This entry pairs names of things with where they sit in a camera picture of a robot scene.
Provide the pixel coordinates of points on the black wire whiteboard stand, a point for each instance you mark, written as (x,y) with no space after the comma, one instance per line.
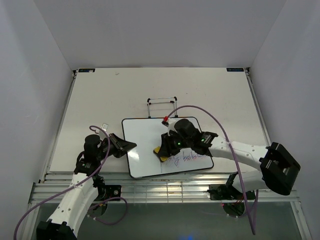
(161,104)

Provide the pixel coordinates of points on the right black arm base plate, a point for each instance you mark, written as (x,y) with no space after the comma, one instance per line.
(223,192)

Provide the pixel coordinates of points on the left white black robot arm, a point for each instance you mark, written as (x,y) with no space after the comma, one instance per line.
(87,190)

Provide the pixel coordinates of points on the yellow black whiteboard eraser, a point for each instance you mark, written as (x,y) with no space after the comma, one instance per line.
(157,152)

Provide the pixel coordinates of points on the right blue table label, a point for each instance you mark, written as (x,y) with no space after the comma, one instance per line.
(234,69)

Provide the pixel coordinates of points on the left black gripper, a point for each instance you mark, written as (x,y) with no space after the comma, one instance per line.
(121,146)

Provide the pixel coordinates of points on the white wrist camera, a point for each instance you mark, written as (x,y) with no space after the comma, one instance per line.
(102,130)
(169,123)

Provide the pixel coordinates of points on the black framed whiteboard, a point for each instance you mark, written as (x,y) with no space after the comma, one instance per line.
(142,162)

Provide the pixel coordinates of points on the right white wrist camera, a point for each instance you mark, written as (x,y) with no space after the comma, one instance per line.
(169,123)

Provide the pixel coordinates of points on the left blue table label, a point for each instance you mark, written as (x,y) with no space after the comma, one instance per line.
(86,70)

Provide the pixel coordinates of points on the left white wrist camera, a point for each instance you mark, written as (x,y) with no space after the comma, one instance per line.
(102,130)

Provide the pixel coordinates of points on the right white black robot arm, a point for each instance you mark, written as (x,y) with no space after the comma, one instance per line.
(274,167)

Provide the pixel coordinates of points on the blue table label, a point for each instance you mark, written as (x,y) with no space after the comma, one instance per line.
(86,70)
(234,69)

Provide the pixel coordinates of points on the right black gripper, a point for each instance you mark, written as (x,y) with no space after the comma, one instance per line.
(167,149)

